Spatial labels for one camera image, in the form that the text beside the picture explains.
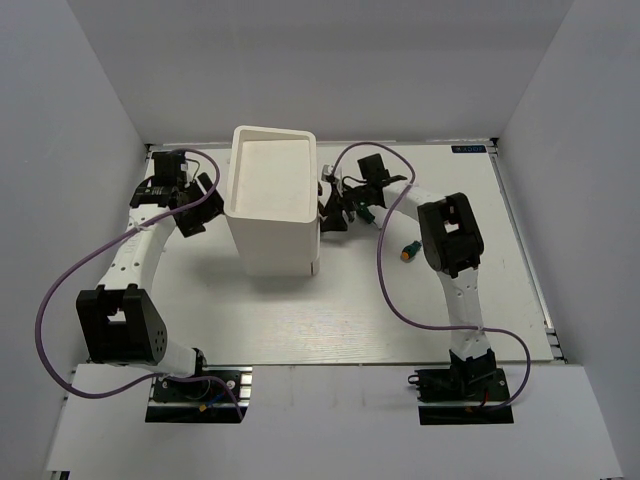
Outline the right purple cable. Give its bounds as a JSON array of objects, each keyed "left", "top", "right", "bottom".
[{"left": 332, "top": 142, "right": 532, "bottom": 412}]

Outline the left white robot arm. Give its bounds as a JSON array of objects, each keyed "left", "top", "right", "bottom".
[{"left": 76, "top": 150, "right": 224, "bottom": 399}]

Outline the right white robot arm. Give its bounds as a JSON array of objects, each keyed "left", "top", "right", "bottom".
[{"left": 320, "top": 154, "right": 496, "bottom": 399}]

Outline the white drawer cabinet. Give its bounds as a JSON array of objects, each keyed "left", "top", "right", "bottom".
[{"left": 224, "top": 126, "right": 320, "bottom": 277}]

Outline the green orange stubby screwdriver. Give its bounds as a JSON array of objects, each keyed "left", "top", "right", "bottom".
[{"left": 401, "top": 240, "right": 422, "bottom": 262}]

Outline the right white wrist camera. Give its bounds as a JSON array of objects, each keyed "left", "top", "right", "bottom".
[{"left": 321, "top": 164, "right": 342, "bottom": 189}]

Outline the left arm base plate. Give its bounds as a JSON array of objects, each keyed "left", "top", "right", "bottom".
[{"left": 145, "top": 366, "right": 253, "bottom": 424}]

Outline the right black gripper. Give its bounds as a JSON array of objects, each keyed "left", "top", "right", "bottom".
[{"left": 320, "top": 182, "right": 371, "bottom": 233}]

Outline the green stubby flathead screwdriver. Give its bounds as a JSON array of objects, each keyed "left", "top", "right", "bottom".
[{"left": 355, "top": 202, "right": 381, "bottom": 230}]

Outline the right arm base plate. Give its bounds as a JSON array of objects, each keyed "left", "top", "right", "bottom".
[{"left": 407, "top": 368, "right": 514, "bottom": 426}]

